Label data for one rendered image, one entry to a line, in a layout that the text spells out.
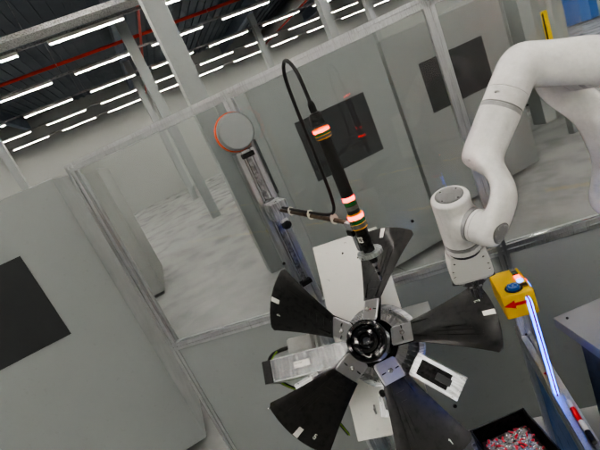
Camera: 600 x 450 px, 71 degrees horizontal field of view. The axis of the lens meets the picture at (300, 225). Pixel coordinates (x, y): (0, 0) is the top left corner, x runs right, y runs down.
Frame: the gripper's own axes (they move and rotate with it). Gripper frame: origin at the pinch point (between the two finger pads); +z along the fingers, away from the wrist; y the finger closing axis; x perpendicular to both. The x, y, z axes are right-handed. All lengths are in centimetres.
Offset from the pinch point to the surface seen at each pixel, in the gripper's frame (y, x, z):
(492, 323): -1.1, 3.7, 10.0
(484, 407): 8, -38, 128
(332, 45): 17, -94, -49
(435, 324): 13.0, -0.2, 9.6
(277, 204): 57, -57, -12
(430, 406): 21.2, 14.7, 24.0
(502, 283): -10.9, -26.3, 30.1
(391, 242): 17.7, -21.6, -5.7
